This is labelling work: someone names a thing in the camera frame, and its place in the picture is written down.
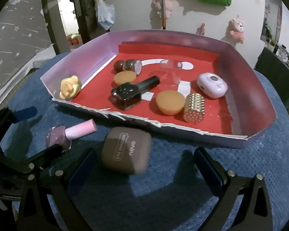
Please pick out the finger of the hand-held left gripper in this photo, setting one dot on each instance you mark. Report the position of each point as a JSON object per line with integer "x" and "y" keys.
{"x": 21, "y": 161}
{"x": 26, "y": 113}

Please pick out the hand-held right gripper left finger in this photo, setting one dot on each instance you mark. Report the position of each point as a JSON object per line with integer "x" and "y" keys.
{"x": 83, "y": 166}

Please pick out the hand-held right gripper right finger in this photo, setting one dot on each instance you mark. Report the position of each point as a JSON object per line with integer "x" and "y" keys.
{"x": 207, "y": 168}

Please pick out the pink nail polish bottle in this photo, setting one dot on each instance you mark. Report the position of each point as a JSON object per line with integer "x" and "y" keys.
{"x": 67, "y": 133}

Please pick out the taupe rounded case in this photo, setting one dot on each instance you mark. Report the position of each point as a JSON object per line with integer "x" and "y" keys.
{"x": 126, "y": 152}

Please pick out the cardboard box tray red bottom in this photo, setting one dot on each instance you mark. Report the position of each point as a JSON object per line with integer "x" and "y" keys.
{"x": 207, "y": 120}

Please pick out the green round toy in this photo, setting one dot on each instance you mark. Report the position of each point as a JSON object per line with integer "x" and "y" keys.
{"x": 69, "y": 87}

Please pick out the orange cup-shaped cake toy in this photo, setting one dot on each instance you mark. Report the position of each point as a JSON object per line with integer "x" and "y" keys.
{"x": 124, "y": 77}
{"x": 169, "y": 102}

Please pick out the lilac round device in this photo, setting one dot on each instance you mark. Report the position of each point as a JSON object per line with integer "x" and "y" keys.
{"x": 212, "y": 85}

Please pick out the black nail polish bottle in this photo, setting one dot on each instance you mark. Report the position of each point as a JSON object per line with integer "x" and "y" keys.
{"x": 130, "y": 95}

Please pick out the clear plastic dome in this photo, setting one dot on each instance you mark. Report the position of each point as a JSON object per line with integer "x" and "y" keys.
{"x": 171, "y": 64}
{"x": 166, "y": 78}

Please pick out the blue textured blanket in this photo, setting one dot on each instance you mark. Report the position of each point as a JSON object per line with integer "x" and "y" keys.
{"x": 171, "y": 185}

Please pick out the gold studded cylinder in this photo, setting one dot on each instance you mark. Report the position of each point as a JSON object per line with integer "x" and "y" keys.
{"x": 193, "y": 108}

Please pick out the star-patterned grey sheet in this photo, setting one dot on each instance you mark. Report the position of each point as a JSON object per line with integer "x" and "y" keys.
{"x": 16, "y": 41}

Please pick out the dark red ball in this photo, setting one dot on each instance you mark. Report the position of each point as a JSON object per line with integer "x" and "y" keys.
{"x": 119, "y": 65}

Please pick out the brown glitter round jar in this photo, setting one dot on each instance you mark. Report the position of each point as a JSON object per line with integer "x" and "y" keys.
{"x": 133, "y": 65}

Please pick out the dark cluttered cabinet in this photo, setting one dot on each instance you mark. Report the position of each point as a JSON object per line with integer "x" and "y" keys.
{"x": 277, "y": 67}

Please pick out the hanging plastic bag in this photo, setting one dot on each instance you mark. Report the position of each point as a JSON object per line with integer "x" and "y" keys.
{"x": 106, "y": 14}

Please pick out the small pink hanging toy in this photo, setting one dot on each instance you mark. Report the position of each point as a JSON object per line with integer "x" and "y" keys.
{"x": 202, "y": 28}

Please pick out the pink pig plush toy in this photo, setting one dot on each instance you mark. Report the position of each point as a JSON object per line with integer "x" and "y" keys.
{"x": 237, "y": 30}

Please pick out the pale pink plush toy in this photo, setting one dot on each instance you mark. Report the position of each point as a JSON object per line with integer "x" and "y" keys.
{"x": 169, "y": 6}

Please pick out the dark door frame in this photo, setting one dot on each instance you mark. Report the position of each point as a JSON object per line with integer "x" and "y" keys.
{"x": 83, "y": 12}

